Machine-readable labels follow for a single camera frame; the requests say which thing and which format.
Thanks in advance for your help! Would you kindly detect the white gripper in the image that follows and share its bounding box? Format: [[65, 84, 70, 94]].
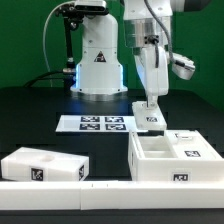
[[134, 45, 169, 109]]

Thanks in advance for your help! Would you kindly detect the white cabinet door panel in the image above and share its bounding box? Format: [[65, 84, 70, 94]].
[[132, 101, 167, 131], [164, 130, 222, 161]]

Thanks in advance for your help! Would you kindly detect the white cabinet body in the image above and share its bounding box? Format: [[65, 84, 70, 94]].
[[128, 132, 224, 183]]

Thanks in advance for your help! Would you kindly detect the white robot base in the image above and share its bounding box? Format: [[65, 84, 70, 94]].
[[70, 14, 127, 101]]

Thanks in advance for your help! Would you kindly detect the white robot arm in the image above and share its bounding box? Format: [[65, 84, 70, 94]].
[[120, 0, 212, 109]]

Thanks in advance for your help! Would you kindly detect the white cabinet top block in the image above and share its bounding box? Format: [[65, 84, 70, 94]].
[[1, 147, 89, 181]]

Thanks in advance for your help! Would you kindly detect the white marker sheet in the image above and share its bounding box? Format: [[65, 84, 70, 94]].
[[56, 115, 142, 133]]

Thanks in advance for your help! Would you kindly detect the white front fence bar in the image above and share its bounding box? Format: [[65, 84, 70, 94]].
[[0, 181, 224, 210]]

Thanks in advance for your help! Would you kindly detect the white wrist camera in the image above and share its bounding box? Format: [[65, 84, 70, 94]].
[[172, 54, 195, 80]]

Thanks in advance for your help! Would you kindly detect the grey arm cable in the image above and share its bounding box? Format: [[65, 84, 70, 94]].
[[143, 0, 176, 68]]

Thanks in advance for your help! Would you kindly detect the black camera stand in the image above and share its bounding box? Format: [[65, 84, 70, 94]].
[[55, 0, 109, 70]]

